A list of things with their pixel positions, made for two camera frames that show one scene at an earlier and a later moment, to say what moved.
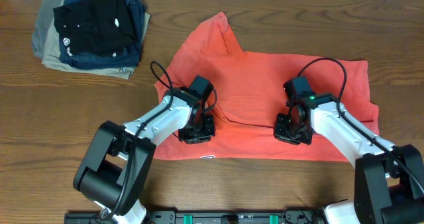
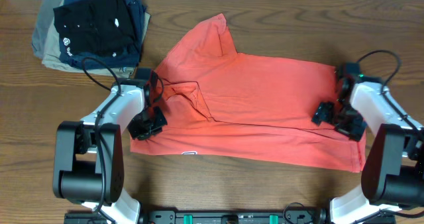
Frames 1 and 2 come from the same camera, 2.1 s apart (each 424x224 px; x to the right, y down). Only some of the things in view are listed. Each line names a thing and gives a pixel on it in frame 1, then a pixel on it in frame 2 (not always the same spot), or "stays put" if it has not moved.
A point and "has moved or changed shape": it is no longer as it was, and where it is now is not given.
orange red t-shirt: (248, 89) has moved or changed shape
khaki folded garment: (52, 58) stays put
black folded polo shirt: (99, 25) stays put
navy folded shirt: (128, 58) stays put
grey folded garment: (49, 8) stays put
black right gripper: (291, 134) -> (342, 120)
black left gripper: (196, 134) -> (148, 123)
